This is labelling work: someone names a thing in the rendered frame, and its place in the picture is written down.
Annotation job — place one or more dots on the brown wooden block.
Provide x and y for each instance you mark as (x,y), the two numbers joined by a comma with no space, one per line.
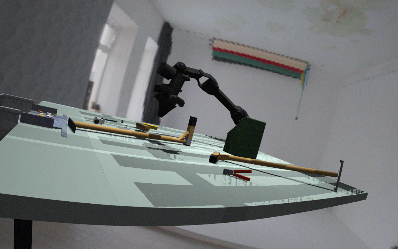
(142,127)

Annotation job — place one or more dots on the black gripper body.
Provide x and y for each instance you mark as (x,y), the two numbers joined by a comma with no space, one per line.
(173,98)

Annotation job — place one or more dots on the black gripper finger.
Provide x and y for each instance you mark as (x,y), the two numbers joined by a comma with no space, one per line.
(166,108)
(161,104)

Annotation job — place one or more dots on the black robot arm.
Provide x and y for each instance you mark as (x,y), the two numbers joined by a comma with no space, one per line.
(180,73)

